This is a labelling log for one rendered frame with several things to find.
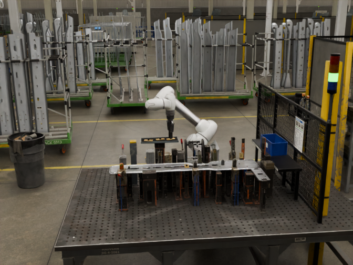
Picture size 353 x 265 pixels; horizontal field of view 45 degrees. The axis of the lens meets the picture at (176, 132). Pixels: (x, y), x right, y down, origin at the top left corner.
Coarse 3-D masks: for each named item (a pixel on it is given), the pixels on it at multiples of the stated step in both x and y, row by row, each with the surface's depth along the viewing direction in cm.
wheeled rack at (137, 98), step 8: (104, 40) 937; (144, 64) 1146; (144, 72) 1152; (144, 80) 1158; (136, 88) 1162; (144, 88) 1164; (112, 96) 1062; (120, 96) 1044; (128, 96) 1060; (136, 96) 1059; (144, 96) 1058; (112, 104) 980; (120, 104) 982; (128, 104) 984; (136, 104) 986; (144, 104) 988; (112, 112) 990; (144, 112) 999
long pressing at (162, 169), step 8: (224, 160) 403; (240, 160) 404; (248, 160) 404; (112, 168) 387; (152, 168) 386; (160, 168) 386; (168, 168) 386; (176, 168) 386; (184, 168) 386; (200, 168) 385; (208, 168) 385; (216, 168) 385; (224, 168) 385; (240, 168) 385; (248, 168) 385
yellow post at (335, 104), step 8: (328, 64) 325; (328, 72) 326; (328, 96) 330; (336, 96) 330; (328, 104) 331; (336, 104) 332; (336, 112) 333; (336, 120) 336; (320, 136) 344; (320, 152) 345; (328, 160) 345; (328, 168) 347; (328, 176) 349; (328, 184) 351; (328, 192) 353; (328, 200) 356; (312, 248) 370; (320, 248) 368; (312, 256) 370; (320, 256) 370; (312, 264) 372; (320, 264) 373
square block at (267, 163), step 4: (264, 160) 387; (268, 160) 386; (264, 164) 385; (268, 164) 380; (272, 164) 380; (264, 168) 387; (268, 168) 381; (272, 168) 382; (268, 172) 383; (272, 172) 383; (268, 176) 384; (272, 176) 384; (268, 180) 385; (272, 180) 385; (268, 184) 386; (272, 184) 386; (268, 188) 387; (272, 188) 388; (268, 192) 388; (272, 192) 389; (268, 196) 390
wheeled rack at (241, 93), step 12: (252, 48) 1027; (252, 60) 1035; (252, 72) 1043; (252, 84) 1052; (180, 96) 1057; (192, 96) 1055; (204, 96) 1054; (216, 96) 1055; (228, 96) 1055; (240, 96) 1057; (252, 96) 1058
